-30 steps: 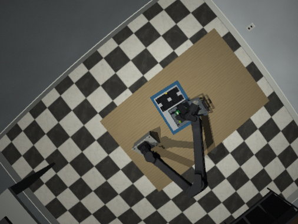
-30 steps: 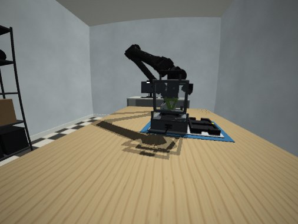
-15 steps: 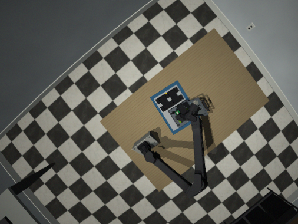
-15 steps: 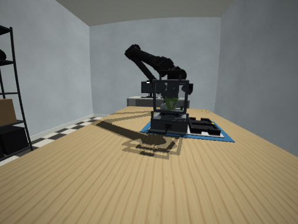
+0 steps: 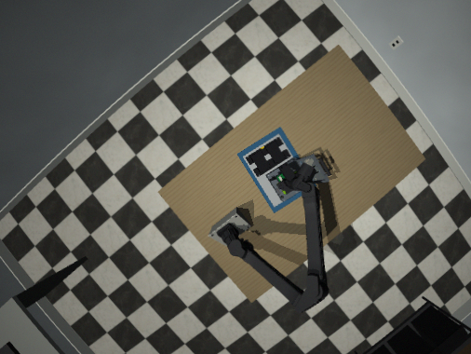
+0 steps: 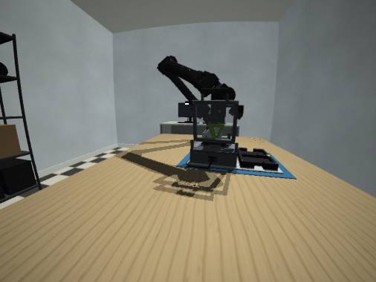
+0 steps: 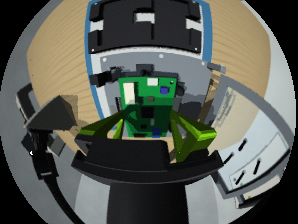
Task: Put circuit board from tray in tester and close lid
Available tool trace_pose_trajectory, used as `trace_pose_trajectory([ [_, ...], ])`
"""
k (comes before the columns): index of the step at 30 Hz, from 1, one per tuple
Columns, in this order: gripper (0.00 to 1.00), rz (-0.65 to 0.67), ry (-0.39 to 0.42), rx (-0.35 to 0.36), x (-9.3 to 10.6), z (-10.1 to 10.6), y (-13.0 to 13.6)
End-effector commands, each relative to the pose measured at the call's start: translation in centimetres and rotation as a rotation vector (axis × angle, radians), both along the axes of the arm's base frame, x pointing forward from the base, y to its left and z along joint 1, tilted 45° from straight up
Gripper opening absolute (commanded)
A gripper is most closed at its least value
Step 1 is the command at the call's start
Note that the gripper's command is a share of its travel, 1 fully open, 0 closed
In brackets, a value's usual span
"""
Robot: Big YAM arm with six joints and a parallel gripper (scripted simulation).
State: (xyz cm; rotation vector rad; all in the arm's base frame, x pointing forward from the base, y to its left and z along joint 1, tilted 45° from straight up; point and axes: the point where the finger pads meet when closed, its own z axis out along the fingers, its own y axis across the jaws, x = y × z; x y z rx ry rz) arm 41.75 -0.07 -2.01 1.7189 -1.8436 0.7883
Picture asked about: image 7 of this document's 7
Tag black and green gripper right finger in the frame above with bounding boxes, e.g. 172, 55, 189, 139
170, 110, 217, 162

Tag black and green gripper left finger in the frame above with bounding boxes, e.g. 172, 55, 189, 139
78, 110, 125, 139

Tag green circuit board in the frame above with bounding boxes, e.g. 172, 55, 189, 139
118, 77, 177, 138

